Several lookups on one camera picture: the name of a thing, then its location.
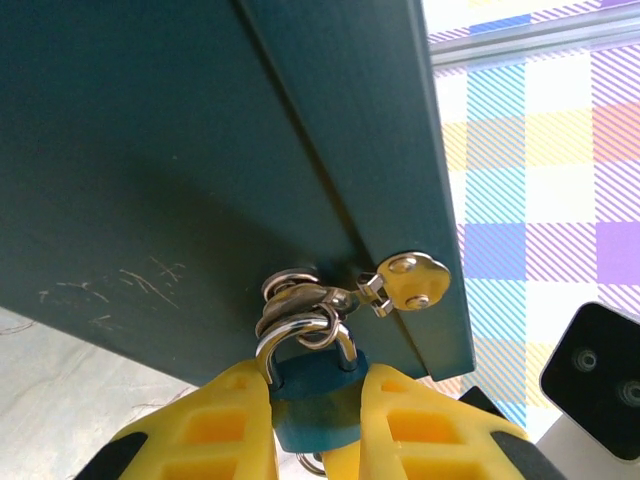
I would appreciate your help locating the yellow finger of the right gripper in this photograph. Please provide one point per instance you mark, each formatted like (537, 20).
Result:
(487, 405)

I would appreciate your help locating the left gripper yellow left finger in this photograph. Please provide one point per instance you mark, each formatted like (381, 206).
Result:
(215, 415)

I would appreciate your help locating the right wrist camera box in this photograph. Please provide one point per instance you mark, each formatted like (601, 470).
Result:
(595, 370)

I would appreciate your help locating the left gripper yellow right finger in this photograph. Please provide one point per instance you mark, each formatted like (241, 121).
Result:
(430, 435)

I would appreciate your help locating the small blue padlock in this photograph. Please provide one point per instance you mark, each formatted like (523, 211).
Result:
(315, 400)

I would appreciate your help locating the aluminium corner post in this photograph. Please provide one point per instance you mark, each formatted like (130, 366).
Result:
(525, 44)

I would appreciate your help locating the starry night print box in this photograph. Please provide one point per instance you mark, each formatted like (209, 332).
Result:
(150, 150)

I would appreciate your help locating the silver box hasp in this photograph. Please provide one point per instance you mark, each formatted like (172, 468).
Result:
(415, 280)

